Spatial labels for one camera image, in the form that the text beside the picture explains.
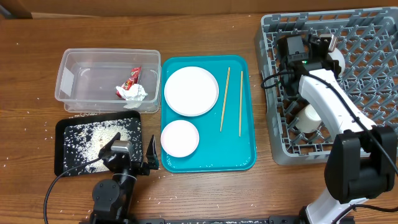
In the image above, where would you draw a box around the grey dishwasher rack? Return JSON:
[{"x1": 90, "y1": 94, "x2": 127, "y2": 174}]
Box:
[{"x1": 254, "y1": 7, "x2": 397, "y2": 165}]

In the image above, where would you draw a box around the grey bowl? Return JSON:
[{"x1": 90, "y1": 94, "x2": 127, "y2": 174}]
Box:
[{"x1": 327, "y1": 49, "x2": 346, "y2": 78}]

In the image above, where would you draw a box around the clear plastic bin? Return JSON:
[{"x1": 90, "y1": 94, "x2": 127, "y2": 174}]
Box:
[{"x1": 55, "y1": 48, "x2": 161, "y2": 113}]

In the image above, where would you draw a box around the teal serving tray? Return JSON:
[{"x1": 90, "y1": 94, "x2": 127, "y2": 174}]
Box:
[{"x1": 161, "y1": 55, "x2": 257, "y2": 173}]

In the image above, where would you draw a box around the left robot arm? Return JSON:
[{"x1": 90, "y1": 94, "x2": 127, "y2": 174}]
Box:
[{"x1": 89, "y1": 133, "x2": 150, "y2": 224}]

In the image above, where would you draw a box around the black mounting rail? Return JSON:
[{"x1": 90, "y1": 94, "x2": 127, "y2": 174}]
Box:
[{"x1": 93, "y1": 215, "x2": 306, "y2": 224}]

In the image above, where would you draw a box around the black tray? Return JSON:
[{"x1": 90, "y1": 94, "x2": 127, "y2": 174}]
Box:
[{"x1": 54, "y1": 111, "x2": 144, "y2": 175}]

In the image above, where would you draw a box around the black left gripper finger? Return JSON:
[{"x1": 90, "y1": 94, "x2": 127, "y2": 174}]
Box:
[
  {"x1": 146, "y1": 135, "x2": 159, "y2": 170},
  {"x1": 98, "y1": 133, "x2": 121, "y2": 159}
]

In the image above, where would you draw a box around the white paper cup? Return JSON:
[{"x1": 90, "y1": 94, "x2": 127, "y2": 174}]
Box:
[{"x1": 295, "y1": 105, "x2": 322, "y2": 133}]

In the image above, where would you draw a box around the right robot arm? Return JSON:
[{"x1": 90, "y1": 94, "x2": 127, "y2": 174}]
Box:
[{"x1": 161, "y1": 34, "x2": 397, "y2": 223}]

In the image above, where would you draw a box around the large pink plate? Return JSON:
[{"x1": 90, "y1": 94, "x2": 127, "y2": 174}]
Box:
[{"x1": 164, "y1": 67, "x2": 219, "y2": 117}]

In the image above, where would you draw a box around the white tissue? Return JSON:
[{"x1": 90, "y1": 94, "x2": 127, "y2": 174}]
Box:
[{"x1": 123, "y1": 84, "x2": 147, "y2": 101}]

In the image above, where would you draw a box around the red snack wrapper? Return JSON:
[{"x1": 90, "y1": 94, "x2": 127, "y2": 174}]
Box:
[{"x1": 116, "y1": 67, "x2": 142, "y2": 98}]

